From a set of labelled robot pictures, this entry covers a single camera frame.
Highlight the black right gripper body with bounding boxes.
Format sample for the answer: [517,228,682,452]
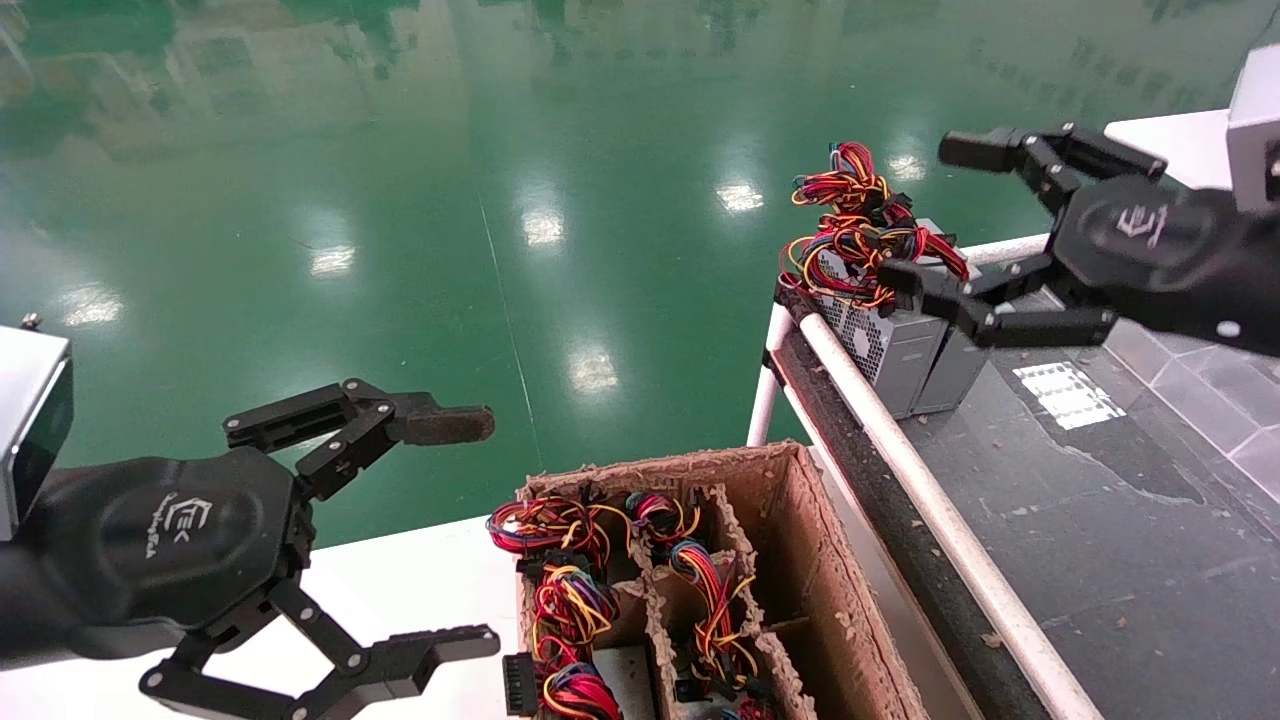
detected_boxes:
[1045,175,1280,356]

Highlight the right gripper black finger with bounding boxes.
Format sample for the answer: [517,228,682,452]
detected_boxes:
[938,122,1169,216]
[878,250,1119,349]

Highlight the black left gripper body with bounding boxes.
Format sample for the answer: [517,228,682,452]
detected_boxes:
[0,447,316,666]

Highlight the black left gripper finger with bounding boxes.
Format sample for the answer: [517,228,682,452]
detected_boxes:
[222,378,497,501]
[138,582,501,720]

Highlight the grey power supply colourful wires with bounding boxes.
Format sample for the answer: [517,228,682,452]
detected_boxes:
[675,680,783,720]
[880,225,993,416]
[668,540,761,691]
[530,565,621,666]
[793,140,976,271]
[500,645,656,720]
[782,222,949,421]
[625,492,701,546]

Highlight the clear acrylic divider tray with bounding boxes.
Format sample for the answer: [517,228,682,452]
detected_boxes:
[1100,290,1280,501]

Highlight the black conveyor belt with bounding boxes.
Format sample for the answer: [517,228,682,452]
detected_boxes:
[775,270,1280,720]

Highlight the white leg tube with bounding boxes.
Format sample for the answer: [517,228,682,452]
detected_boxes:
[745,305,796,448]

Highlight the brown cardboard divider box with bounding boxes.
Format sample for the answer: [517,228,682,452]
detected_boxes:
[513,440,931,720]

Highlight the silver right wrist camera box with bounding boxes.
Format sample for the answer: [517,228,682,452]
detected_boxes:
[1227,43,1280,213]

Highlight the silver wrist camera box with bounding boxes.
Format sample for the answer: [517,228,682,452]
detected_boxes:
[0,325,74,543]
[1227,43,1280,213]

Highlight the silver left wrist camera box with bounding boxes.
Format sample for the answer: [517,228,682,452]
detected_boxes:
[0,325,74,543]

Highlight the colourful wire bundle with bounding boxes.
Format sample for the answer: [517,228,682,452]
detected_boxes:
[486,495,631,576]

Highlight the long white rail tube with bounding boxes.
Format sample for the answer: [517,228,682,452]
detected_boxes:
[800,312,1101,720]

